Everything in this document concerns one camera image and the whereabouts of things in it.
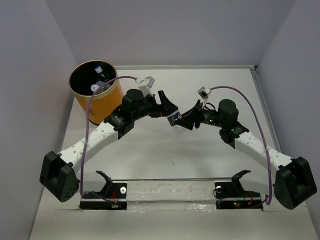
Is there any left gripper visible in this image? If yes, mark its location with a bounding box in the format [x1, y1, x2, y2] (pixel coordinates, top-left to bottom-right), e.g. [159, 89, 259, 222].
[131, 90, 177, 121]

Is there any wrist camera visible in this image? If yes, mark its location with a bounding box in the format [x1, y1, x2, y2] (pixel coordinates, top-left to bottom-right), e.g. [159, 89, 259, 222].
[135, 76, 155, 96]
[197, 86, 212, 101]

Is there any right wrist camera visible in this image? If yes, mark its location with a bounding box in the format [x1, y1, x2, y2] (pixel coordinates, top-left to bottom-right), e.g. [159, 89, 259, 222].
[197, 86, 212, 101]

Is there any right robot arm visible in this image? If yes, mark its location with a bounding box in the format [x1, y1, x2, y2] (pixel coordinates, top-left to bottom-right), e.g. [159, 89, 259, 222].
[175, 99, 318, 210]

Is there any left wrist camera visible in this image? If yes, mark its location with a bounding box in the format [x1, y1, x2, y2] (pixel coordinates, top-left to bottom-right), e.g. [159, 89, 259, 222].
[135, 76, 155, 96]

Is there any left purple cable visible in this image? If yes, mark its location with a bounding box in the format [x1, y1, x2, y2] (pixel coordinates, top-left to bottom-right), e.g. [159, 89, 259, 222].
[80, 75, 137, 198]

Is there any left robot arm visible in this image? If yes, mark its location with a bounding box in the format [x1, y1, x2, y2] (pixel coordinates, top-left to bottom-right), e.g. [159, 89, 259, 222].
[39, 89, 179, 203]

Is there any small clear bottle blue cap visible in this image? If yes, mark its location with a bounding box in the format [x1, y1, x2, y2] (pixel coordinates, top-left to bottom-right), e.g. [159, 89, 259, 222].
[94, 65, 111, 82]

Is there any small bottle black cap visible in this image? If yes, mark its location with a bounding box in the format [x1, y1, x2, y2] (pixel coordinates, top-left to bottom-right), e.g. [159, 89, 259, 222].
[166, 110, 187, 134]

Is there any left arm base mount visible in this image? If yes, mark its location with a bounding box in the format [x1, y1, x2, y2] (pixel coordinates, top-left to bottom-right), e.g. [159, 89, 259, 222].
[79, 170, 128, 211]

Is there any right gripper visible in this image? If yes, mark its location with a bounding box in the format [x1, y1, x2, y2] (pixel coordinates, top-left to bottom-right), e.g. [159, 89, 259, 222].
[174, 99, 226, 131]

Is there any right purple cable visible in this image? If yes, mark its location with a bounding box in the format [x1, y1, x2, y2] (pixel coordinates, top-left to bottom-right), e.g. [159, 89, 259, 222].
[209, 85, 273, 206]

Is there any purple cable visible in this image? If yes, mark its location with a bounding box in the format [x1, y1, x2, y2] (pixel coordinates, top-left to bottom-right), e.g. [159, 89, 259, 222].
[209, 85, 273, 206]
[80, 75, 137, 198]

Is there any orange cylindrical bin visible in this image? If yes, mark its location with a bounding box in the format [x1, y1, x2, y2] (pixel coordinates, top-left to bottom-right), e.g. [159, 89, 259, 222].
[68, 60, 123, 125]

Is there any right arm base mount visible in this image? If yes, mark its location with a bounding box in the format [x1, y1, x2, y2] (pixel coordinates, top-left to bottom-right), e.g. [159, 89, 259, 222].
[212, 170, 264, 210]

